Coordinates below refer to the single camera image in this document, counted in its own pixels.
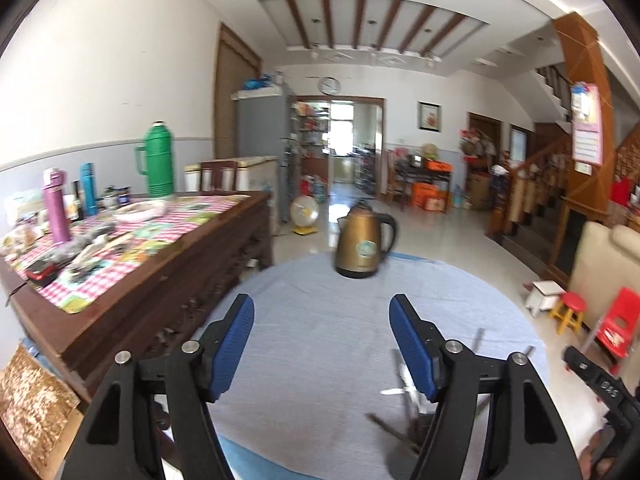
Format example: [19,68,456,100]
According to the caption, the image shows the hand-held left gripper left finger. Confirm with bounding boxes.
[62,294,256,480]

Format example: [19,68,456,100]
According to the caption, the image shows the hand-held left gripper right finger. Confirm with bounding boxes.
[389,294,586,480]

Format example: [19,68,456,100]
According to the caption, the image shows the white plastic spoon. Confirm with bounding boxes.
[380,380,423,413]

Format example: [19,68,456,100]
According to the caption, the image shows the red child chair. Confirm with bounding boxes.
[582,286,640,376]

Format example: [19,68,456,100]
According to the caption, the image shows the carved dark wooden sideboard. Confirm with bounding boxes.
[0,191,275,406]

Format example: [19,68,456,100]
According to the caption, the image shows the red and yellow stool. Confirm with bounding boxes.
[549,291,588,336]

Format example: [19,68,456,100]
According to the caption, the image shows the bronze electric kettle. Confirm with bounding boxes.
[334,201,398,279]

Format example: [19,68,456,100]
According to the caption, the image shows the small white stool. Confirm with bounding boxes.
[524,280,568,318]

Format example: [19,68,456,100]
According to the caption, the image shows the pink checkered table cover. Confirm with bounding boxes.
[5,195,256,315]

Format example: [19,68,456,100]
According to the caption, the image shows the beige sofa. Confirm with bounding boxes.
[569,220,640,331]

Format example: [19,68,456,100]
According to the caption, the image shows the yellow floor fan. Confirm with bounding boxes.
[290,195,321,236]

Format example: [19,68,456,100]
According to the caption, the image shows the tall orange box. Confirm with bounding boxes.
[411,181,441,208]

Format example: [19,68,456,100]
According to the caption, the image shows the white shallow bowl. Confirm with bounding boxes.
[112,200,168,222]

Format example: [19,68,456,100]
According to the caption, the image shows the white chest freezer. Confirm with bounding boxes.
[184,156,279,193]

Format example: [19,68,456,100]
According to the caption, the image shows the dark wooden side table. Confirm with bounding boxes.
[392,165,453,208]

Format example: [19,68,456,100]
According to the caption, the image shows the dark wooden chair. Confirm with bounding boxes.
[200,159,240,192]

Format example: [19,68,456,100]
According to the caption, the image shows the green thermos jug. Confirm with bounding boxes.
[133,121,176,200]

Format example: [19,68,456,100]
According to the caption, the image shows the wooden stair railing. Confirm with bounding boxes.
[487,135,573,241]

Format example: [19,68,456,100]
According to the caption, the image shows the dark slim bottle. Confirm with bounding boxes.
[70,180,85,222]

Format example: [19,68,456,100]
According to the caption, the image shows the blue water bottle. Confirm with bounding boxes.
[80,162,99,217]

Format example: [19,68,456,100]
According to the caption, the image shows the gold patterned board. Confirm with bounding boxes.
[0,345,83,478]

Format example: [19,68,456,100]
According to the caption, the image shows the grey refrigerator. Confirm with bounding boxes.
[235,85,301,196]

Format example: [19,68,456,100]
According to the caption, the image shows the pink water bottle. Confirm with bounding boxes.
[42,168,72,246]

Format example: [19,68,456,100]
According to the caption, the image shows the shop shelves with goods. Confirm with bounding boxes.
[290,102,331,161]

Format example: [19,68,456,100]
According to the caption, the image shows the brown wooden door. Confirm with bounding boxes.
[214,22,263,161]

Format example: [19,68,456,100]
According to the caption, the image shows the framed wall picture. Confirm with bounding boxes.
[417,101,442,133]

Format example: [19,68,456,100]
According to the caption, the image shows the wall calendar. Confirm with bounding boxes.
[570,82,604,167]

